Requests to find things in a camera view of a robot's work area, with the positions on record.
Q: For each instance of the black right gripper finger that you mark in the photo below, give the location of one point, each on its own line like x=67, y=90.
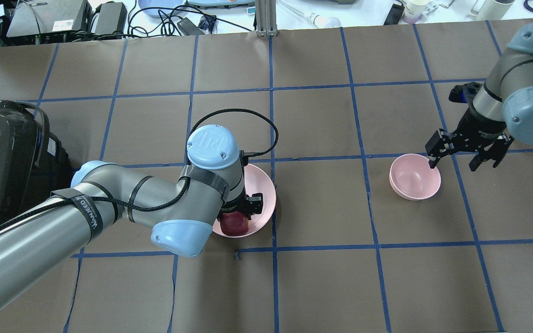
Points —
x=495, y=152
x=439, y=146

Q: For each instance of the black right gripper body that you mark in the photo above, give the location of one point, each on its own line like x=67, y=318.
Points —
x=473, y=126

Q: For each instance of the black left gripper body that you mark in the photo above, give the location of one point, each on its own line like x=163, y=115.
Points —
x=237, y=203

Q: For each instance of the red apple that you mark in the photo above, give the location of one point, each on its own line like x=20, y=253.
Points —
x=234, y=224

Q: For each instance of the pink bowl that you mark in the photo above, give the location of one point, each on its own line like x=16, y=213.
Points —
x=411, y=177

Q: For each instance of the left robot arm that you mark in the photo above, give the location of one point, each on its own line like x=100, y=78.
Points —
x=216, y=180

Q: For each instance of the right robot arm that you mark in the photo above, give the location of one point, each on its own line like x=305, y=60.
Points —
x=499, y=110

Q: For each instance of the blue plate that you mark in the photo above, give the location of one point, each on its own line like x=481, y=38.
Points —
x=152, y=7

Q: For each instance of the white cup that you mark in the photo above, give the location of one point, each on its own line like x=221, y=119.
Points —
x=491, y=9

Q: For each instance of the black power adapter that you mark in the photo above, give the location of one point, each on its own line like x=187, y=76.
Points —
x=394, y=15

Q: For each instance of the black computer box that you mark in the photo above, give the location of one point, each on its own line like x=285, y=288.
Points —
x=48, y=17

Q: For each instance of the aluminium frame post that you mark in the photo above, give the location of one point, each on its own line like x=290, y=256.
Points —
x=265, y=17

